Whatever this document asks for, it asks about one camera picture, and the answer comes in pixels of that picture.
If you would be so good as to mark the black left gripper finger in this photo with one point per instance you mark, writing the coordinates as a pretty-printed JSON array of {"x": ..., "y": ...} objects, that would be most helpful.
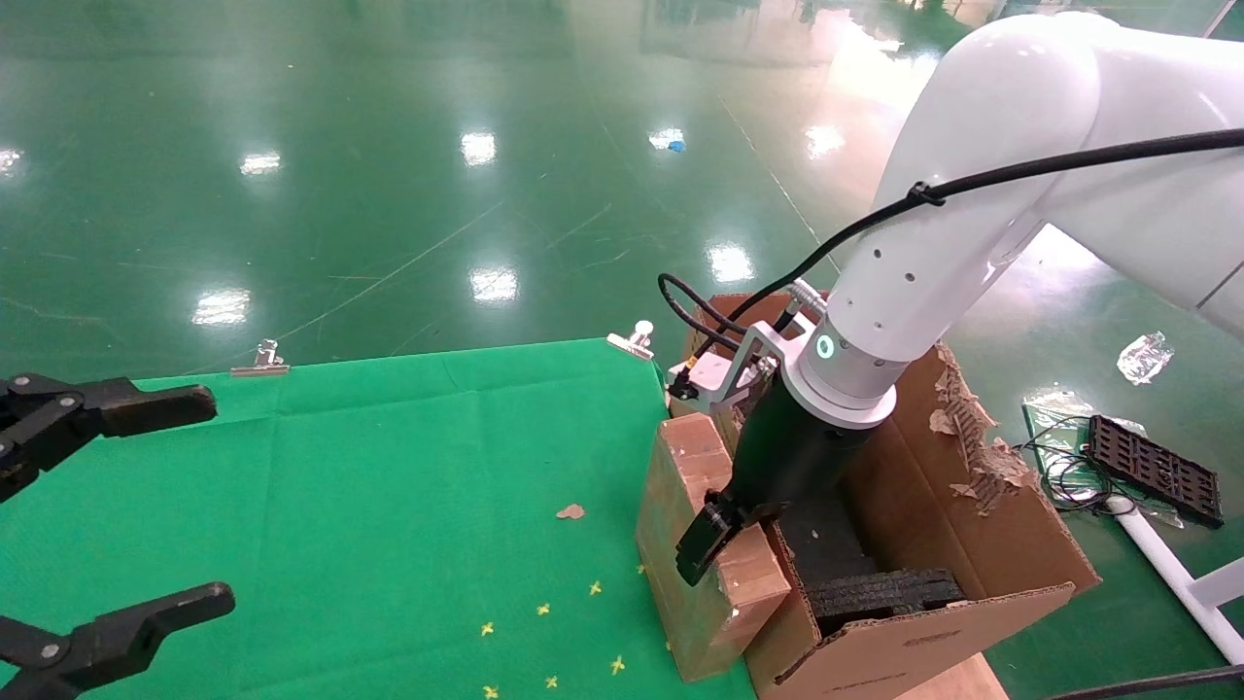
[
  {"x": 136, "y": 403},
  {"x": 117, "y": 637}
]

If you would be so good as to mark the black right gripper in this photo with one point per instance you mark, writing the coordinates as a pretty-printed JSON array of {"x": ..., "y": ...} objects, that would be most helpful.
[{"x": 787, "y": 457}]

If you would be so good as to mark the small brown cardboard box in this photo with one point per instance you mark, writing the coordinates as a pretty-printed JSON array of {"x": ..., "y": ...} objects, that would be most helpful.
[{"x": 680, "y": 506}]

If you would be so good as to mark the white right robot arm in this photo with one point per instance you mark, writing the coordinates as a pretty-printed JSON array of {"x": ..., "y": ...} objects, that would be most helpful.
[{"x": 972, "y": 194}]

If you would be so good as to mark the small cardboard scrap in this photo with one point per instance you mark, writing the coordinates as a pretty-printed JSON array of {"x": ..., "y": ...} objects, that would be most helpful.
[{"x": 570, "y": 511}]

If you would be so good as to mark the large open cardboard carton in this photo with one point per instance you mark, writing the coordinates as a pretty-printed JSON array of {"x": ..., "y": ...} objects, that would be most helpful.
[{"x": 923, "y": 651}]

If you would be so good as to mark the flat black foam sheet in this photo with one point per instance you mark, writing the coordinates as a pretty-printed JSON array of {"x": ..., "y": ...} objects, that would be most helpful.
[{"x": 826, "y": 544}]

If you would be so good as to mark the silver binder clip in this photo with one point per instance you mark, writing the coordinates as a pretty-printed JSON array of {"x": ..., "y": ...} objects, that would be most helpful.
[
  {"x": 260, "y": 360},
  {"x": 634, "y": 340}
]

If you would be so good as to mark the black foam strip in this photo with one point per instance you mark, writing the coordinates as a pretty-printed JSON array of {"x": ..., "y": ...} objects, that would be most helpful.
[{"x": 884, "y": 593}]

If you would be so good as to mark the green table cloth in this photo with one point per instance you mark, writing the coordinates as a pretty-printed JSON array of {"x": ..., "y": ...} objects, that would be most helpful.
[{"x": 340, "y": 506}]

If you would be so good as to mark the clear plastic bag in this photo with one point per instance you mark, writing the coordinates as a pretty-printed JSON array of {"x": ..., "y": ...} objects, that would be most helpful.
[{"x": 1054, "y": 413}]

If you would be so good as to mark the black perforated tray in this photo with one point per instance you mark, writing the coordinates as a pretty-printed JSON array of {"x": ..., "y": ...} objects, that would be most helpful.
[{"x": 1157, "y": 472}]

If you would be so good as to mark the crumpled clear plastic wrap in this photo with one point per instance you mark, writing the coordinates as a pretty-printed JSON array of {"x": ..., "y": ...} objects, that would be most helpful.
[{"x": 1144, "y": 356}]

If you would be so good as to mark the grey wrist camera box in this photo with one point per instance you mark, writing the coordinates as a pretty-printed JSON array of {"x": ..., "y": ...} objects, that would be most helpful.
[{"x": 709, "y": 374}]

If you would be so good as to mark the grey metal camera bracket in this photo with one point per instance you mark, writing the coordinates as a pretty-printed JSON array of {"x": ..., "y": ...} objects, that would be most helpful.
[{"x": 753, "y": 350}]

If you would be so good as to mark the white stand frame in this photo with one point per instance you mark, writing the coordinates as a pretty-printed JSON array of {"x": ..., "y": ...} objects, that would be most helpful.
[{"x": 1176, "y": 583}]

